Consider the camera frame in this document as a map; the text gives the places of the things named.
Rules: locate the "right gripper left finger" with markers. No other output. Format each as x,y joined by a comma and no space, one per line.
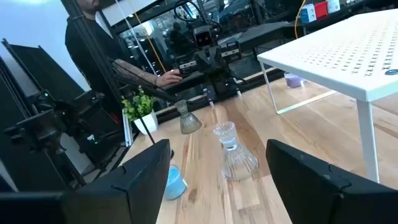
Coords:
109,199

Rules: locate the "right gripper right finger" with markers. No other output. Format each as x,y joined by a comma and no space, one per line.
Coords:
326,199

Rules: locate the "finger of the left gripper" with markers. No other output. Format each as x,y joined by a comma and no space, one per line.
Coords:
238,92
210,98

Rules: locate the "grey glass candlestick holder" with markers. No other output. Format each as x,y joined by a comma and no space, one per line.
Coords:
187,119

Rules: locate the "purple candle jar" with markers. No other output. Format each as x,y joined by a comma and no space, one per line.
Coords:
293,81

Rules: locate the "clear glass candlestick holder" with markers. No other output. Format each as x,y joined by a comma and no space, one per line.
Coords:
237,155

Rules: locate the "blue candle jar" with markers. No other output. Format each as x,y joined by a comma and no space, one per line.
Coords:
174,184

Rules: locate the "black background table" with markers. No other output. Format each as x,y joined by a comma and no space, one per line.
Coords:
264,32

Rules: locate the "green plant in white pot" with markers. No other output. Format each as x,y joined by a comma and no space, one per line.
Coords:
141,109

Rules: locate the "black equipment stand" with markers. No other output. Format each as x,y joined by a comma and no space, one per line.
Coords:
40,130

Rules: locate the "white perforated shelf riser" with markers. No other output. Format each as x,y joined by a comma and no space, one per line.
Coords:
335,53

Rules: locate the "blue white box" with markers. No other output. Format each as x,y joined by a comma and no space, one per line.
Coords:
308,13

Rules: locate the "red box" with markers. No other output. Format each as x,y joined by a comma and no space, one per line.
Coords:
321,9

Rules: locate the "person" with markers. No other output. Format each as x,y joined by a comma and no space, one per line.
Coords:
84,46

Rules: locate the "black folded panel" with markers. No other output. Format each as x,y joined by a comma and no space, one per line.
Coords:
46,71

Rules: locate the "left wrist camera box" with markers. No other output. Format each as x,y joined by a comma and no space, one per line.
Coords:
203,36

